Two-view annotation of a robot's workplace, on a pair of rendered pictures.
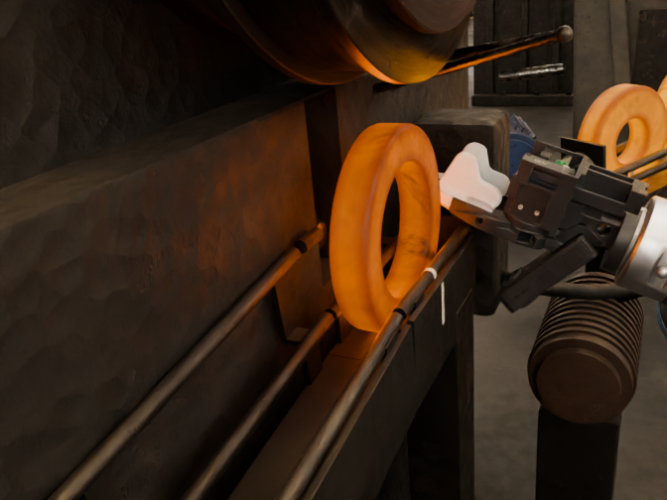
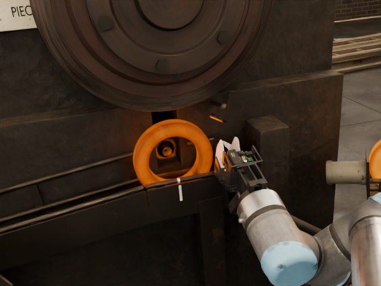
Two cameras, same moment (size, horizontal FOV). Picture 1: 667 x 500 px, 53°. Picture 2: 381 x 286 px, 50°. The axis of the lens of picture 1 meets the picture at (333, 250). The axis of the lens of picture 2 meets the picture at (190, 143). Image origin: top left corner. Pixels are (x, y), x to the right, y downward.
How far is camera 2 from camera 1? 76 cm
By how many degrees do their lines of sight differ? 45
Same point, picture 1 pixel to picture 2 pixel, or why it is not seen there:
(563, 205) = (229, 176)
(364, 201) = (139, 144)
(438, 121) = (251, 122)
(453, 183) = (219, 150)
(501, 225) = (217, 174)
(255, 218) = (114, 138)
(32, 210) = (26, 121)
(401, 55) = (142, 102)
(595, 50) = not seen: outside the picture
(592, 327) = not seen: hidden behind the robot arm
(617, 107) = not seen: outside the picture
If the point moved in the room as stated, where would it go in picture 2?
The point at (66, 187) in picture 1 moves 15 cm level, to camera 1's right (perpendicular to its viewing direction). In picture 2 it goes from (42, 117) to (75, 132)
